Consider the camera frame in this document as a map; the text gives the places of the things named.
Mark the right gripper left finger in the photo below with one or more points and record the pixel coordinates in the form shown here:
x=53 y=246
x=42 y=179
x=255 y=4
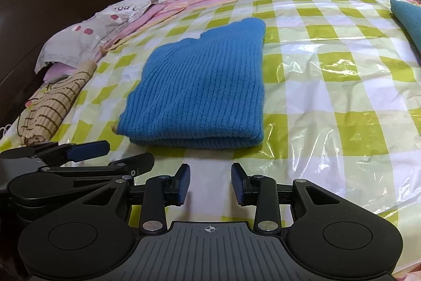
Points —
x=160 y=192

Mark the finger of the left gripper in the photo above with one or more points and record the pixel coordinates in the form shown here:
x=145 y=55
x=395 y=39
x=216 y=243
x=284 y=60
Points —
x=53 y=153
x=130 y=166

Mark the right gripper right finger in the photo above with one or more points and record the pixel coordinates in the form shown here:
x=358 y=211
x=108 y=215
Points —
x=261 y=192

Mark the blue striped knit sweater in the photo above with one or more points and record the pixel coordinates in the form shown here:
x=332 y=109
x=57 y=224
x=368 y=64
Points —
x=204 y=92

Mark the beige brown striped pillow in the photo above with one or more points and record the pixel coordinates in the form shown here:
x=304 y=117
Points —
x=48 y=108

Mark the pink pillow under grey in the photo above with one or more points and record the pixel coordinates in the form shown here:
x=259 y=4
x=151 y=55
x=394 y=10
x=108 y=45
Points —
x=58 y=71

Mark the grey pillow with pink dots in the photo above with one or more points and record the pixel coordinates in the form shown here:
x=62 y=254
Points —
x=81 y=41

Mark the dark wooden headboard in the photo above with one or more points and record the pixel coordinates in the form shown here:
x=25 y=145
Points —
x=26 y=25

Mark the teal folded garment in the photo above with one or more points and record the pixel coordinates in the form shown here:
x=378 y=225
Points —
x=409 y=15

